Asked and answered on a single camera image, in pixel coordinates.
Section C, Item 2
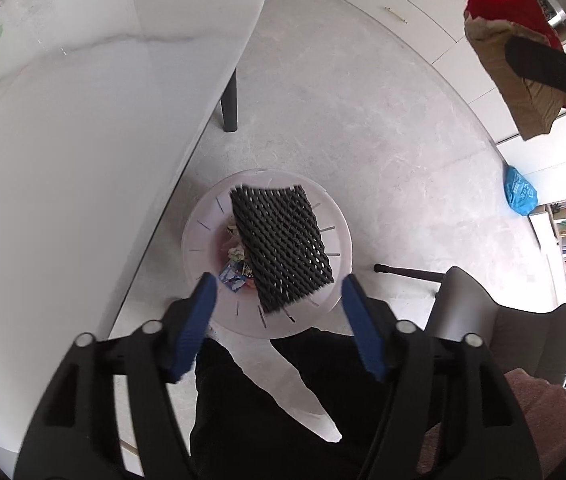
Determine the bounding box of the brown paper bag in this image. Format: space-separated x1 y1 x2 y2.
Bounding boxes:
464 11 566 141

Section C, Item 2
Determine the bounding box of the red snack packet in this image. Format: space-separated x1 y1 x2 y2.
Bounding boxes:
464 0 563 51

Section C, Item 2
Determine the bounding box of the person black trousers leg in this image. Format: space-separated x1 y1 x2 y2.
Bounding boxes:
189 326 445 480

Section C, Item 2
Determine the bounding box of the beige drawer cabinet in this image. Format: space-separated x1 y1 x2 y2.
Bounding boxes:
346 0 517 142

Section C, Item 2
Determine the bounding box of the blue printed carton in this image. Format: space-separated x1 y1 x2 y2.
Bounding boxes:
219 260 255 292

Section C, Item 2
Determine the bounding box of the black foam net sleeve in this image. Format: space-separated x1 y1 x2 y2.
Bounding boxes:
230 184 334 314

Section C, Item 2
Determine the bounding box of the white trash basket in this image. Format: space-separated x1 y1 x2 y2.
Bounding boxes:
181 169 352 339

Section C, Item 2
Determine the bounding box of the pink blanket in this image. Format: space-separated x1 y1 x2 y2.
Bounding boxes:
409 353 566 479

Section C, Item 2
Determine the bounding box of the white printed paper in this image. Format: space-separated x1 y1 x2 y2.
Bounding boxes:
228 243 246 262

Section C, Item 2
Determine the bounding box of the blue plastic bag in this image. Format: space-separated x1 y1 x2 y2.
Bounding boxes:
504 166 538 217

